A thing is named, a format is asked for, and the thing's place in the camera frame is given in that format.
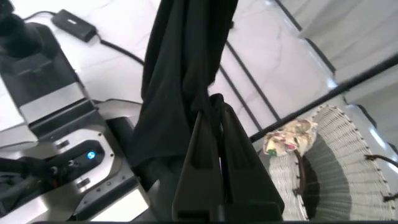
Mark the white laundry basket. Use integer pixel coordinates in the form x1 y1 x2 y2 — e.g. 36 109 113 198
257 104 398 222

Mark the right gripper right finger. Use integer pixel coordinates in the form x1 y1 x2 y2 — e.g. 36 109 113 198
220 104 285 222

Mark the black power adapter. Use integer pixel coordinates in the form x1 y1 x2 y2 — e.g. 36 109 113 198
23 9 146 67

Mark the black clothes rack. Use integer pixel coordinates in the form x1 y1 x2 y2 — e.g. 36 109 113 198
217 18 398 143

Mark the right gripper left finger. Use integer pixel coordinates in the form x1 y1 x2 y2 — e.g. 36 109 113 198
172 111 225 222

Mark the cream printed garment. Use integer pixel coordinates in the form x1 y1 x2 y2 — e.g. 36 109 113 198
262 118 318 157

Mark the black T-shirt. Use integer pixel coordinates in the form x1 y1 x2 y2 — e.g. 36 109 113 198
126 0 240 191

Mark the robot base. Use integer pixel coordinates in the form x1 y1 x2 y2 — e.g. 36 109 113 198
0 0 175 222

